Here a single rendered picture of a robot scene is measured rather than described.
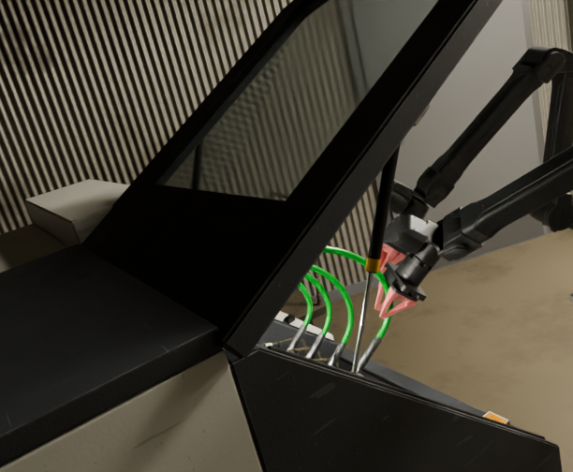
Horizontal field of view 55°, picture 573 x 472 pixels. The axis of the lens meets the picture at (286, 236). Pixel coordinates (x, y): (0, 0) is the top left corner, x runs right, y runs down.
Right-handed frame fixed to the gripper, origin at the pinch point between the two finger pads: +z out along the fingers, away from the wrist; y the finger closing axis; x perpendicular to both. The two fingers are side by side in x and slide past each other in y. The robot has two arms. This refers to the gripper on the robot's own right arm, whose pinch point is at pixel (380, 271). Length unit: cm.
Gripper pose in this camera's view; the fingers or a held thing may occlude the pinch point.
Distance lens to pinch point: 140.9
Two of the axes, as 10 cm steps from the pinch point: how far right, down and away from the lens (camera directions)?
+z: -4.9, 8.7, 0.3
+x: 3.2, 2.1, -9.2
